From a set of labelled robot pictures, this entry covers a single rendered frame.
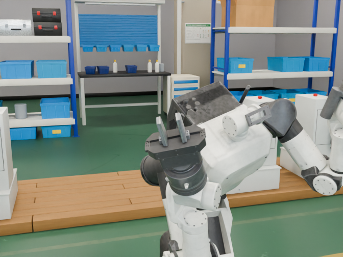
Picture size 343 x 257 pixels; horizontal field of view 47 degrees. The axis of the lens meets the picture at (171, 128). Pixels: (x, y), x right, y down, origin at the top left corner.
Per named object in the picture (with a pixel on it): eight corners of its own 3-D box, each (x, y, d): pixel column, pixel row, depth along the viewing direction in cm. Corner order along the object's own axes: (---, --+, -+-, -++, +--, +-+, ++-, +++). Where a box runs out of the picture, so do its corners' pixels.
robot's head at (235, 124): (217, 129, 119) (225, 110, 112) (242, 117, 124) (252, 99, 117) (230, 145, 116) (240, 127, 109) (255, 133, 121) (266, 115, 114)
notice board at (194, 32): (184, 43, 703) (185, 23, 695) (210, 43, 716) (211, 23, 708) (185, 43, 702) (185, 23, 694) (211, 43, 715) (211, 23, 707)
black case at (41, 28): (34, 35, 536) (33, 23, 532) (61, 35, 546) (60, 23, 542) (33, 35, 497) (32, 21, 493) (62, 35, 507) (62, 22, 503)
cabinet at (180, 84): (163, 113, 696) (162, 74, 681) (188, 112, 709) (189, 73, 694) (171, 120, 642) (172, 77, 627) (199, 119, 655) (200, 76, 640)
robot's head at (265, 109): (228, 112, 117) (244, 110, 111) (249, 103, 121) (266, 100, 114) (235, 132, 118) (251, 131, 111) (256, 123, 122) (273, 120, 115)
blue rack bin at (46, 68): (38, 75, 554) (37, 59, 549) (66, 74, 564) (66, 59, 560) (37, 78, 507) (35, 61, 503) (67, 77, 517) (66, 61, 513)
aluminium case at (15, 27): (2, 35, 525) (1, 20, 520) (32, 35, 536) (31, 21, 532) (0, 35, 486) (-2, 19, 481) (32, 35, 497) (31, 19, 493)
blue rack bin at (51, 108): (42, 112, 568) (41, 98, 563) (69, 111, 578) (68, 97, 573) (41, 119, 521) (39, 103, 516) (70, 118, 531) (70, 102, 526)
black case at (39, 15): (34, 23, 533) (33, 9, 529) (60, 23, 542) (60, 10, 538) (32, 21, 493) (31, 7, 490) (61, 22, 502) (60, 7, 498)
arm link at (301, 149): (311, 201, 137) (273, 149, 136) (324, 179, 146) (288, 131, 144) (341, 193, 128) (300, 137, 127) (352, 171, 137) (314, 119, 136)
